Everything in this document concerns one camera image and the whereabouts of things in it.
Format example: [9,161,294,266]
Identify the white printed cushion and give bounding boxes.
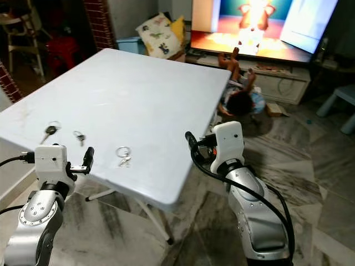
[136,12,185,59]

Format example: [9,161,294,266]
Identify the child with dark hair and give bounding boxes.
[216,47,266,117]

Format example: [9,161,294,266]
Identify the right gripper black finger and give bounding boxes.
[185,131,202,162]

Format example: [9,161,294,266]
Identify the small black speaker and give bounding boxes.
[317,37,331,63]

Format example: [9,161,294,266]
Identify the brown cardboard piece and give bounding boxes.
[265,101,290,117]

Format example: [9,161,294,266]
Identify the yellow cushion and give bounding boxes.
[171,16,186,45]

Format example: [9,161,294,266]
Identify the small dark key with ring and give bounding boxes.
[73,130,87,147]

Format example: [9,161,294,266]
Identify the silver keys on ring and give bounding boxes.
[115,146,133,168]

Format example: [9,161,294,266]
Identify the white television cabinet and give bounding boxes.
[186,51,311,106]

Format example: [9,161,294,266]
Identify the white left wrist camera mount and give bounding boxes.
[34,144,76,186]

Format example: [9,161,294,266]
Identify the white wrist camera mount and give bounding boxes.
[211,121,245,167]
[34,144,76,186]

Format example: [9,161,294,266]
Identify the light blue plastic stool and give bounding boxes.
[316,83,355,135]

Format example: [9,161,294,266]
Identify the light blue storage box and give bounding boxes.
[115,37,145,55]

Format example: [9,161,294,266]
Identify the white folding table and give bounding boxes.
[0,48,232,245]

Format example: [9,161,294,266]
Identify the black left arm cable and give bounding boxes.
[0,154,37,214]

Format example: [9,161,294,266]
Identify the black-headed key with ring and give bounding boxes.
[40,121,62,145]

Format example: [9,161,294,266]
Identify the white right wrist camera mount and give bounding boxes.
[211,121,245,167]

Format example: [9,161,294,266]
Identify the wooden high chair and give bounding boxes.
[0,0,46,78]

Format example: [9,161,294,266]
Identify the flat screen television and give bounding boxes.
[190,0,339,63]

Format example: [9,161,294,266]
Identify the red plastic stool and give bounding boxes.
[45,37,84,73]

